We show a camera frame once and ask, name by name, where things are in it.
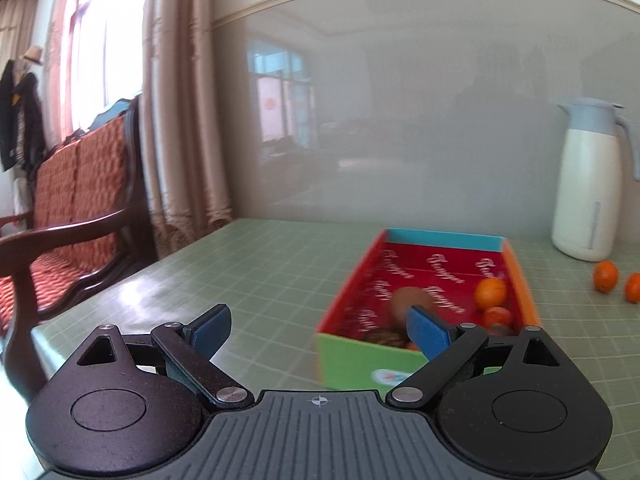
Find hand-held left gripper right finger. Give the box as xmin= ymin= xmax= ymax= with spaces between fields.
xmin=387 ymin=305 xmax=568 ymax=408

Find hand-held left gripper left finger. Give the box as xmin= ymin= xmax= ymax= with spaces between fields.
xmin=75 ymin=304 xmax=253 ymax=408

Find brown kiwi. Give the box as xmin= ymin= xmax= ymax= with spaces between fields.
xmin=390 ymin=287 xmax=436 ymax=328

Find brown walnut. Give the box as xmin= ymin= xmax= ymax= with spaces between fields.
xmin=369 ymin=327 xmax=407 ymax=348

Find round orange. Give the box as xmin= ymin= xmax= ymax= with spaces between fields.
xmin=474 ymin=279 xmax=508 ymax=310

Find colourful cardboard box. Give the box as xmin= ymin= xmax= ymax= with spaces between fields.
xmin=315 ymin=228 xmax=542 ymax=393

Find green checked tablecloth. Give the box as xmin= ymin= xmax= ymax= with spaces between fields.
xmin=30 ymin=217 xmax=640 ymax=411

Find wooden bench with red cushions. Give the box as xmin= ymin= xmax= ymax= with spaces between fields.
xmin=0 ymin=95 xmax=156 ymax=401

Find white thermos jug grey lid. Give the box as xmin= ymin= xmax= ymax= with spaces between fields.
xmin=551 ymin=97 xmax=640 ymax=262

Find beige patterned curtain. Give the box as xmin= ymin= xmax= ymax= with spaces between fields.
xmin=140 ymin=0 xmax=236 ymax=256

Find blue cloth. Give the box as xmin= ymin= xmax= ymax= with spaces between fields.
xmin=90 ymin=99 xmax=137 ymax=129

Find dark hanging coats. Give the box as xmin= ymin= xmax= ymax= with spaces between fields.
xmin=0 ymin=60 xmax=47 ymax=173

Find sheer pink curtain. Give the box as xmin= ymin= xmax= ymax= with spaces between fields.
xmin=45 ymin=0 xmax=151 ymax=146

